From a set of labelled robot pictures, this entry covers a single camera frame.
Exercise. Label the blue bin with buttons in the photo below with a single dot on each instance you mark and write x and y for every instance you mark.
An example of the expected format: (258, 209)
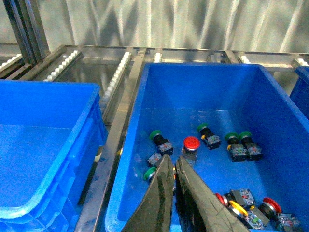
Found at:
(244, 130)

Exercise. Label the blue target bin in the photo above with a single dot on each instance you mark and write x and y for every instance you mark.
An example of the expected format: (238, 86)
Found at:
(50, 133)

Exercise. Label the yellow push button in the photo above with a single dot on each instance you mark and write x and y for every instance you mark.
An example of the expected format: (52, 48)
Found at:
(252, 219)

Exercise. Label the empty blue middle bin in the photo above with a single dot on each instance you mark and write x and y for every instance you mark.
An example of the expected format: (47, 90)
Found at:
(300, 92)

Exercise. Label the green mushroom push button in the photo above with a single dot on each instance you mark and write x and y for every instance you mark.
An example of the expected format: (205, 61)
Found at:
(153, 162)

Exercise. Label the red mushroom push button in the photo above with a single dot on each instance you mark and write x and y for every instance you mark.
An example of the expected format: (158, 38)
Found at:
(189, 150)

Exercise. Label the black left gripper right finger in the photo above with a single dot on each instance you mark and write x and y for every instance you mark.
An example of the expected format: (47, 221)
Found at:
(199, 210)

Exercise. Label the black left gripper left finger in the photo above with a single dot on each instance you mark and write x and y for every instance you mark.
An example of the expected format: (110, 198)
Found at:
(155, 210)

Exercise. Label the metal roller rack frame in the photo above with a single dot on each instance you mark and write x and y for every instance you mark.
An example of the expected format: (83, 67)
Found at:
(118, 74)

